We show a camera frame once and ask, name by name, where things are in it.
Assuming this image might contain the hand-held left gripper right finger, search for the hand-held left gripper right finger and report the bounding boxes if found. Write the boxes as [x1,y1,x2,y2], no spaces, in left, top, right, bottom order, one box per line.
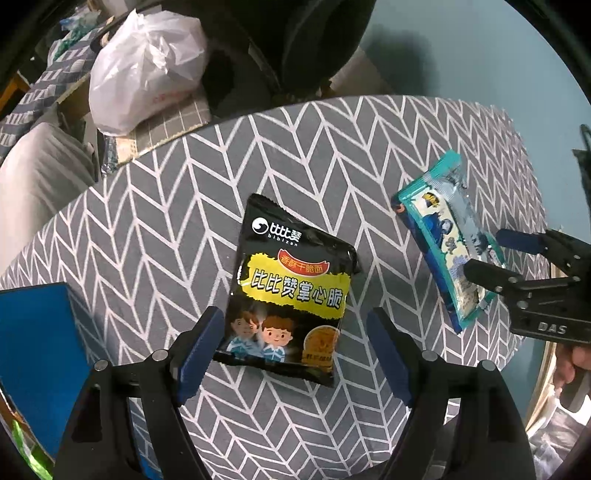
[367,307,539,480]

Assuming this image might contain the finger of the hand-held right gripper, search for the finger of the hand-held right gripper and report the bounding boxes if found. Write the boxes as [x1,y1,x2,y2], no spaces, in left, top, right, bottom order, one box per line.
[496,226,591,278]
[463,259,525,302]

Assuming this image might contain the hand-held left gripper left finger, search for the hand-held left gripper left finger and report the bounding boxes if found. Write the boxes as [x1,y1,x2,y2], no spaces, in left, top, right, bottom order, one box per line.
[53,305,225,480]

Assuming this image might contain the teal snack packet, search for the teal snack packet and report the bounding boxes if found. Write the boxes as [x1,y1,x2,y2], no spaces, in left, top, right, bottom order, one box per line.
[392,151,508,334]

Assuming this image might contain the black snack packet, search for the black snack packet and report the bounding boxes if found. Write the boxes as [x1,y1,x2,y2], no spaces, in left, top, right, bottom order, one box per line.
[213,193,361,388]

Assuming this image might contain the blue cardboard box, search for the blue cardboard box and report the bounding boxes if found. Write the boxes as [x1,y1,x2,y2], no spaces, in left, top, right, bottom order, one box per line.
[0,282,154,480]

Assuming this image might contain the person's right hand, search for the person's right hand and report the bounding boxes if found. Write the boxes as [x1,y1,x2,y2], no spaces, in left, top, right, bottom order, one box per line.
[553,344,579,389]

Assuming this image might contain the beige round rim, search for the beige round rim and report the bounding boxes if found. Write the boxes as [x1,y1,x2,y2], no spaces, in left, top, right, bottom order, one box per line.
[526,342,563,435]

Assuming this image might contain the clear plastic bag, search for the clear plastic bag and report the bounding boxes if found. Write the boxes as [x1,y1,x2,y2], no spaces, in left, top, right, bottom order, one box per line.
[526,392,588,480]

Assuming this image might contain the grey chevron tablecloth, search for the grey chevron tablecloth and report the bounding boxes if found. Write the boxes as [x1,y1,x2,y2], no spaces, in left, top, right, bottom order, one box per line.
[0,95,546,480]

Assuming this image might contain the green snack packet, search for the green snack packet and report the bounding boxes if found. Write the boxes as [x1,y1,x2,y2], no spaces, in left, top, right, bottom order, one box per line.
[8,414,55,480]

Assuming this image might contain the checked seat cushion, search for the checked seat cushion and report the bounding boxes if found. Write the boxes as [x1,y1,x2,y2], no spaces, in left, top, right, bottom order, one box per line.
[99,88,214,175]

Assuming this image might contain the white plastic bag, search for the white plastic bag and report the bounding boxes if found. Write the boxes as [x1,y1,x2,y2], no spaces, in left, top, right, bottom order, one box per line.
[88,9,209,138]

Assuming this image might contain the black office chair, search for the black office chair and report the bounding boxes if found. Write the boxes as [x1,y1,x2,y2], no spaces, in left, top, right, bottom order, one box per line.
[203,0,371,126]

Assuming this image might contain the grey diamond patterned mattress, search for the grey diamond patterned mattress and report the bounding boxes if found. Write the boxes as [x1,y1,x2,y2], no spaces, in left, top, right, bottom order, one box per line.
[0,46,101,149]

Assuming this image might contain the teal plastic bags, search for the teal plastic bags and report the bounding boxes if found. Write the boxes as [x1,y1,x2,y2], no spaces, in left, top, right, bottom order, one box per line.
[46,4,112,62]

